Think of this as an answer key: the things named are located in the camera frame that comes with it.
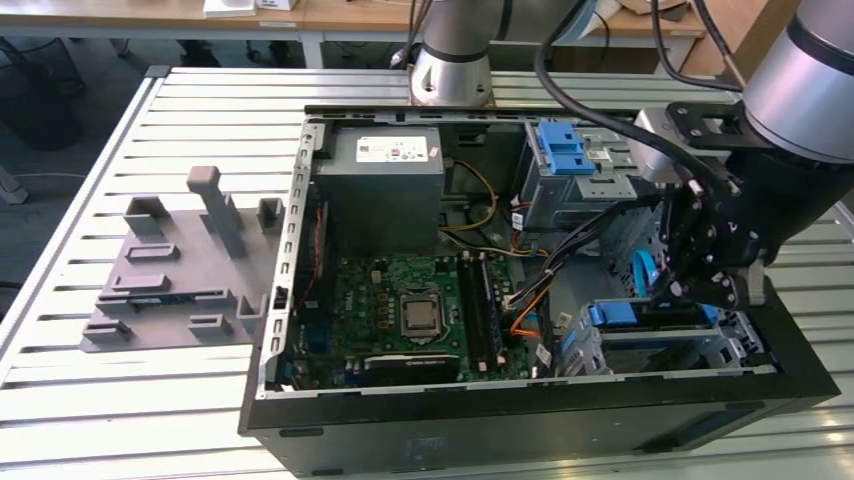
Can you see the white furniture leg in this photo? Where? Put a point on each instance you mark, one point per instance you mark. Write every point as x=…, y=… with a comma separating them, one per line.
x=14, y=185

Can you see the silver CPU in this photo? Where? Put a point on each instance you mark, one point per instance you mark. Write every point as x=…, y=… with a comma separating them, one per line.
x=421, y=314

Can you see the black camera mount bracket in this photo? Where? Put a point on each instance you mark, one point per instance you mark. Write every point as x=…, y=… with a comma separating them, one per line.
x=688, y=122

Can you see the hard disk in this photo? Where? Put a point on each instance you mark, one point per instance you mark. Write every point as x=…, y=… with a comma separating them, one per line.
x=617, y=312

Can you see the grey power supply unit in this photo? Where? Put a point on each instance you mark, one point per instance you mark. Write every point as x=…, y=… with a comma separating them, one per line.
x=374, y=200

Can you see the wooden cabinet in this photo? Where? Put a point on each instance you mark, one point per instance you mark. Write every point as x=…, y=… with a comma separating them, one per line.
x=761, y=25

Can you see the black graphics card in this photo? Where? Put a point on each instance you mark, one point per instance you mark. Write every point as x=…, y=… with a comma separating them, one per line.
x=410, y=369

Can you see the brown cardboard piece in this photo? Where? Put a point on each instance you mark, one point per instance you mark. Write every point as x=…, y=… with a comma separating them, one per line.
x=670, y=10

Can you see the white labelled box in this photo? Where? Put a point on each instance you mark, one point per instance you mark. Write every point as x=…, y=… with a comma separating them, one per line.
x=277, y=4

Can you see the green motherboard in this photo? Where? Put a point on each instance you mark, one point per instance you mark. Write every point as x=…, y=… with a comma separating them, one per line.
x=374, y=285

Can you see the white cardboard box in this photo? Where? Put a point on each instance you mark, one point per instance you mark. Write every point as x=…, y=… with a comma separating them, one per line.
x=230, y=9

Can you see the metal disk bay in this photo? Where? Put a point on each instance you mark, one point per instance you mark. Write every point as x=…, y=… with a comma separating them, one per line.
x=668, y=345

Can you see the black mesh bin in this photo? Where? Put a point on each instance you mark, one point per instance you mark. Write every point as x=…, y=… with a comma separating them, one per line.
x=41, y=100

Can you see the blue plastic drive bracket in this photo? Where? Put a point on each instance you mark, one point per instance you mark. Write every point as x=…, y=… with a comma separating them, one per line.
x=564, y=150

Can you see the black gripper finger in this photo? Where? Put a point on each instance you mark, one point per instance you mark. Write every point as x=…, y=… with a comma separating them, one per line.
x=715, y=290
x=694, y=230

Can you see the RAM stick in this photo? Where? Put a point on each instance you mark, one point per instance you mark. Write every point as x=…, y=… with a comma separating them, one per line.
x=493, y=320

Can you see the grey metal drive cage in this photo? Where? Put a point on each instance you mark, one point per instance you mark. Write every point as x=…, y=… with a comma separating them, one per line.
x=588, y=200

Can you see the black case fan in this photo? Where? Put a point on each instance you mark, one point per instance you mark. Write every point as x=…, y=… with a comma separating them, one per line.
x=310, y=260

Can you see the wooden desk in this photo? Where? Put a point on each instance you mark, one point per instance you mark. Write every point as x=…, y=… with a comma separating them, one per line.
x=134, y=20

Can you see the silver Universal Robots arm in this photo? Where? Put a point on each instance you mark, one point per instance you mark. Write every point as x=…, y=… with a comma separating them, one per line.
x=454, y=30

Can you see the grey parts rack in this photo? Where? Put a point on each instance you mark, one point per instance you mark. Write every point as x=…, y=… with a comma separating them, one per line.
x=181, y=270

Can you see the black open PC case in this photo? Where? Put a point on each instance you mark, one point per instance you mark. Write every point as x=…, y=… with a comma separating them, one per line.
x=534, y=430

